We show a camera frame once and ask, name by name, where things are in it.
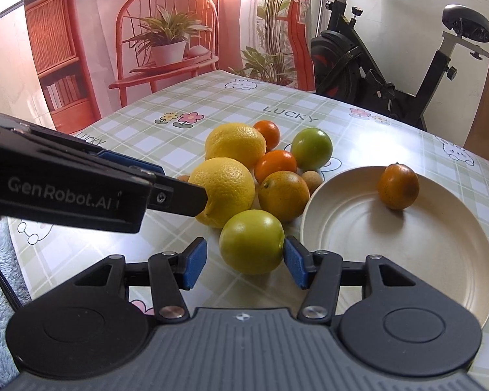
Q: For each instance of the green-yellow round fruit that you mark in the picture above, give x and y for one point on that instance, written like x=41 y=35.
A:
x=251 y=242

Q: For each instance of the dark orange persimmon fruit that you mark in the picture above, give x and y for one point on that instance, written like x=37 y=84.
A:
x=398 y=186

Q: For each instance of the black exercise bike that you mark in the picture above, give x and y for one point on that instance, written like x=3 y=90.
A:
x=344 y=69

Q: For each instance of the pink room backdrop poster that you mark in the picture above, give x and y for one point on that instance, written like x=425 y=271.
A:
x=93 y=57

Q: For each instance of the small brown longan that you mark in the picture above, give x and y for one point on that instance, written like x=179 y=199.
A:
x=313 y=180

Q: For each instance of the far small orange tangerine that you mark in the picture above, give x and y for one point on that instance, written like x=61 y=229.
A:
x=270 y=133

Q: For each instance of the large orange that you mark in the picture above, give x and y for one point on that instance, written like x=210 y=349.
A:
x=284 y=194

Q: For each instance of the beige round plate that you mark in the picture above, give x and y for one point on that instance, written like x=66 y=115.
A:
x=437 y=238

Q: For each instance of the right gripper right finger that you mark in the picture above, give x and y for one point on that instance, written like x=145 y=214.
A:
x=317 y=272

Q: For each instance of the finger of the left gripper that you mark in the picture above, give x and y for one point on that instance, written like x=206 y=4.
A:
x=125 y=162
x=171 y=195

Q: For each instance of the green round fruit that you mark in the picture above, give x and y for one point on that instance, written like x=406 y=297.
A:
x=312 y=148

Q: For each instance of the small orange tangerine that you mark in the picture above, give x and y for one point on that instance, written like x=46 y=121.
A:
x=271 y=162
x=270 y=133

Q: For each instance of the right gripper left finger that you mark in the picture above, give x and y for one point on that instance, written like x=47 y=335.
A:
x=170 y=273

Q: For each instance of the large yellow lemon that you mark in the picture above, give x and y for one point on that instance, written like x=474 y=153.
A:
x=229 y=187

